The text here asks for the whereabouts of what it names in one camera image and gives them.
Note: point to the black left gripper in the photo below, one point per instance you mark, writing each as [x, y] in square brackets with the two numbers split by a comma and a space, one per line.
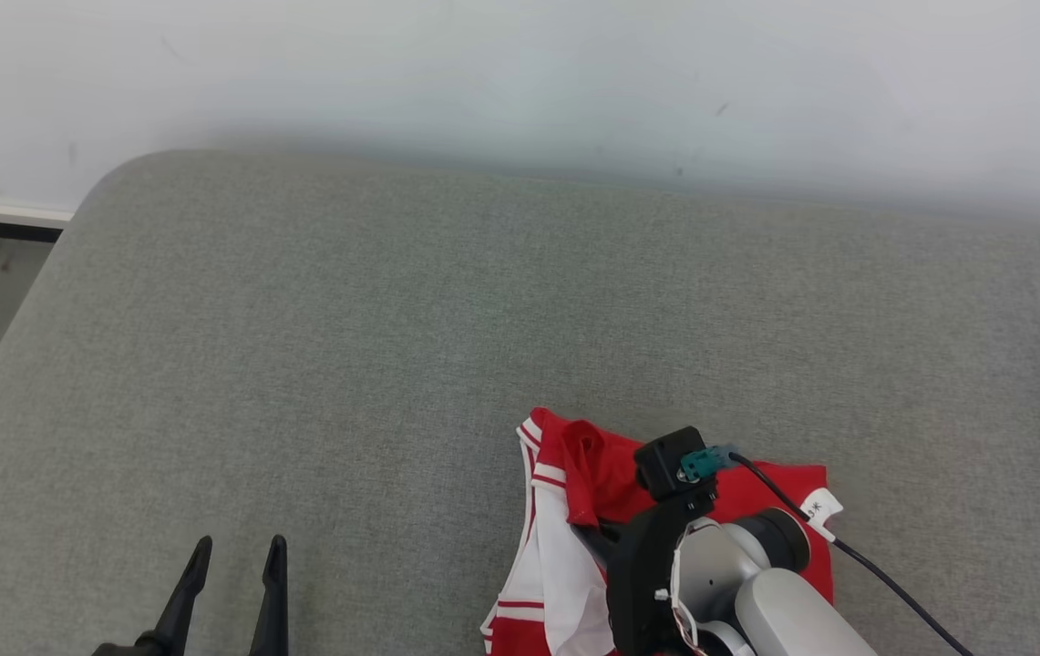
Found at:
[132, 649]

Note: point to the grey fabric sofa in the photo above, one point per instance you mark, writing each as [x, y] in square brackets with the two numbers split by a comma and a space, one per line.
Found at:
[392, 364]

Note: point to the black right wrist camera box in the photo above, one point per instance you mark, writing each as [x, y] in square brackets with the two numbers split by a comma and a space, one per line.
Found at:
[665, 465]

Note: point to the red white numbered jersey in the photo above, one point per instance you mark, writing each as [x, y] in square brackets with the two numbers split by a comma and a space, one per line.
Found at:
[611, 465]

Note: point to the teal right camera connector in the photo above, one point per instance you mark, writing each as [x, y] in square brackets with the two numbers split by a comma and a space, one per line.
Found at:
[706, 462]

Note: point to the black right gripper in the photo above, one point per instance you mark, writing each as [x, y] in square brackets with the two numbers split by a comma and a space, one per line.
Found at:
[638, 583]

